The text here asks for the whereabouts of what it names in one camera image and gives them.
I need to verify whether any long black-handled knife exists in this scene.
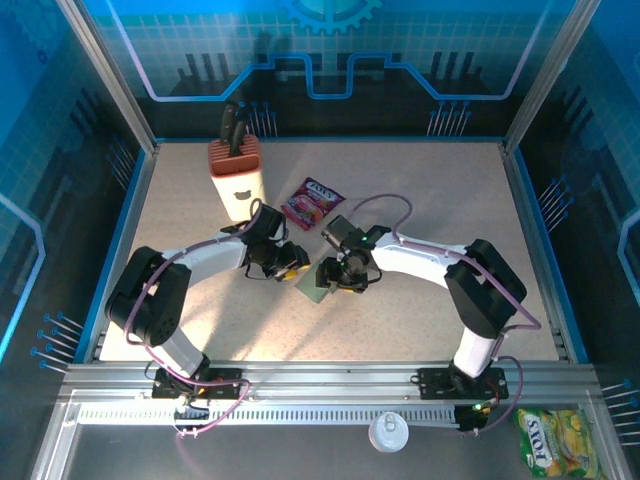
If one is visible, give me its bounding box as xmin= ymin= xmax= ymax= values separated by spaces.
xmin=218 ymin=101 xmax=239 ymax=151

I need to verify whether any aluminium frame post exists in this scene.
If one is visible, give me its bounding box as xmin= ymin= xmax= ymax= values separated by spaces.
xmin=53 ymin=0 xmax=161 ymax=155
xmin=502 ymin=0 xmax=605 ymax=155

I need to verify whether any yellow green Fox's candy bag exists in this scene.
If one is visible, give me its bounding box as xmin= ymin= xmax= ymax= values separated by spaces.
xmin=514 ymin=407 xmax=601 ymax=480

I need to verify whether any white and orange knife block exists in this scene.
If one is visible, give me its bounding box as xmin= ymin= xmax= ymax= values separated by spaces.
xmin=207 ymin=133 xmax=269 ymax=224

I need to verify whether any short black-handled knife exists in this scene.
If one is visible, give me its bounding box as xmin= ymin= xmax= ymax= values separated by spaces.
xmin=228 ymin=118 xmax=250 ymax=157

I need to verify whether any aluminium cross rail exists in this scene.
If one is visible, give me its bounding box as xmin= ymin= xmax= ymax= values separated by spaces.
xmin=59 ymin=360 xmax=601 ymax=401

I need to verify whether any black electronics box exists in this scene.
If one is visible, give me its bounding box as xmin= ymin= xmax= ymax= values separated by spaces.
xmin=454 ymin=399 xmax=496 ymax=435

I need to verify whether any slotted grey cable duct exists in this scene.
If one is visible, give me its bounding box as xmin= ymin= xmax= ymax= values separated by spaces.
xmin=77 ymin=403 xmax=461 ymax=427

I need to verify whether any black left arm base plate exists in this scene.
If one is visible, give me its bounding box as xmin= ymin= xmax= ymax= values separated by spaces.
xmin=151 ymin=367 xmax=251 ymax=401

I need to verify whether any aluminium side rail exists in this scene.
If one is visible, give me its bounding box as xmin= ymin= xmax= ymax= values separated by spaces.
xmin=501 ymin=141 xmax=589 ymax=364
xmin=74 ymin=139 xmax=161 ymax=364

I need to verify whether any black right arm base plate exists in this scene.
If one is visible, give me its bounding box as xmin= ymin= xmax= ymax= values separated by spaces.
xmin=417 ymin=367 xmax=510 ymax=401

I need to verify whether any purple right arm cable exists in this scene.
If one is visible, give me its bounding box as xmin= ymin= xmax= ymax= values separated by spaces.
xmin=349 ymin=193 xmax=542 ymax=436

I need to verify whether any purple Fox's candy bag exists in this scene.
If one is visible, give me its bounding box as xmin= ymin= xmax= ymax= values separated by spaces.
xmin=279 ymin=176 xmax=347 ymax=232

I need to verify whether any aluminium lower frame bar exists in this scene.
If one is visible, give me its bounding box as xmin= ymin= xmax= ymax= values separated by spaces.
xmin=29 ymin=397 xmax=84 ymax=480
xmin=582 ymin=394 xmax=632 ymax=480

